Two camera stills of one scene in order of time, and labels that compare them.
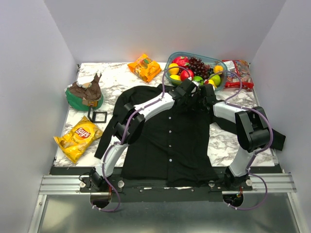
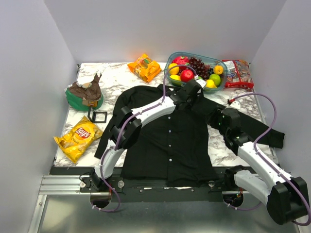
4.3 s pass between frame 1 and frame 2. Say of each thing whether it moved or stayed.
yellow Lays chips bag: stayed
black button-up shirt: stayed
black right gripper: moved
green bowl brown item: stayed
